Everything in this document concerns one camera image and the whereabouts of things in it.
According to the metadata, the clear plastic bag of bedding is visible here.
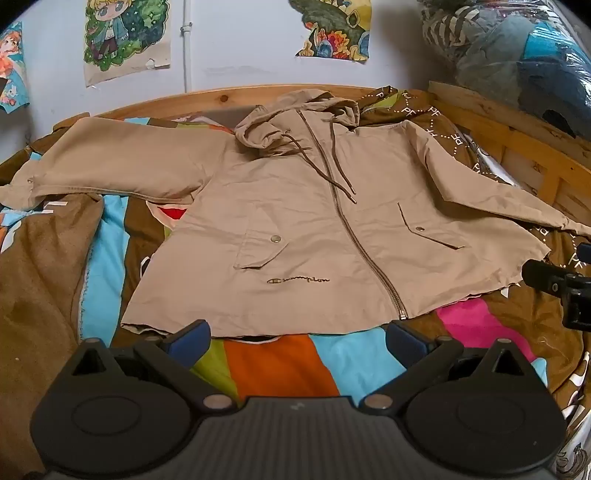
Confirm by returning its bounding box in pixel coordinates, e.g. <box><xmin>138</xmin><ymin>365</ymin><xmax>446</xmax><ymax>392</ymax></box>
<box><xmin>416</xmin><ymin>0</ymin><xmax>591</xmax><ymax>139</ymax></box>

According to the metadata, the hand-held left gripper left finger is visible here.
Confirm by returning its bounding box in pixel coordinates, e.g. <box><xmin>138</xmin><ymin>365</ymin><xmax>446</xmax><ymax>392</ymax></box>
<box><xmin>69</xmin><ymin>319</ymin><xmax>237</xmax><ymax>412</ymax></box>

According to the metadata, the orange cartoon wall poster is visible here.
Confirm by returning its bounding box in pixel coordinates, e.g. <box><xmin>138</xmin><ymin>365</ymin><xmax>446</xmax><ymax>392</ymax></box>
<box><xmin>0</xmin><ymin>21</ymin><xmax>31</xmax><ymax>114</ymax></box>

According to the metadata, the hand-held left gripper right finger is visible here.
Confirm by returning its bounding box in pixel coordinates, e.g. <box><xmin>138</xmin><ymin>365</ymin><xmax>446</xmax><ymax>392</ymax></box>
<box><xmin>361</xmin><ymin>320</ymin><xmax>528</xmax><ymax>411</ymax></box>

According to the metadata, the yellow colourful cartoon wall poster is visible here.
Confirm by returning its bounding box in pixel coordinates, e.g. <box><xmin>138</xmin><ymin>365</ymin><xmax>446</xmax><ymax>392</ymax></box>
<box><xmin>288</xmin><ymin>0</ymin><xmax>372</xmax><ymax>63</ymax></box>

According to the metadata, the green cartoon figure wall poster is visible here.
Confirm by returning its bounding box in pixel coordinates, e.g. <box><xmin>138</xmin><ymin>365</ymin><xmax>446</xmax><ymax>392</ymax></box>
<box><xmin>83</xmin><ymin>0</ymin><xmax>171</xmax><ymax>88</ymax></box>

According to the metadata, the tan hooded zip jacket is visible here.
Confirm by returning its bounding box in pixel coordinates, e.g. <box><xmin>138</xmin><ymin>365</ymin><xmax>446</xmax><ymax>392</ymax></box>
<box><xmin>0</xmin><ymin>89</ymin><xmax>591</xmax><ymax>340</ymax></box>

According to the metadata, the white wall pipe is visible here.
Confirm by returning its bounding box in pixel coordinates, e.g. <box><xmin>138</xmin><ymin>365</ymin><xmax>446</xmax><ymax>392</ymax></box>
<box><xmin>181</xmin><ymin>0</ymin><xmax>193</xmax><ymax>93</ymax></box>

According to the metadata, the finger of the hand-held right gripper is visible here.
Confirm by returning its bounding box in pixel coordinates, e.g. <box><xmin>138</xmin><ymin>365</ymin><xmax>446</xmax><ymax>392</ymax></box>
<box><xmin>522</xmin><ymin>260</ymin><xmax>573</xmax><ymax>296</ymax></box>

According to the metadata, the wooden bed frame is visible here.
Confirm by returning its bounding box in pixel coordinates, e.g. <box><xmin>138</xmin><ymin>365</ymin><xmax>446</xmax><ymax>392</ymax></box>
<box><xmin>92</xmin><ymin>80</ymin><xmax>591</xmax><ymax>232</ymax></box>

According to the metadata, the brown colourful striped printed blanket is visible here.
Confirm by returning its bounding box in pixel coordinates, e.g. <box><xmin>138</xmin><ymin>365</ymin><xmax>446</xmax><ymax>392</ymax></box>
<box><xmin>0</xmin><ymin>85</ymin><xmax>591</xmax><ymax>480</ymax></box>

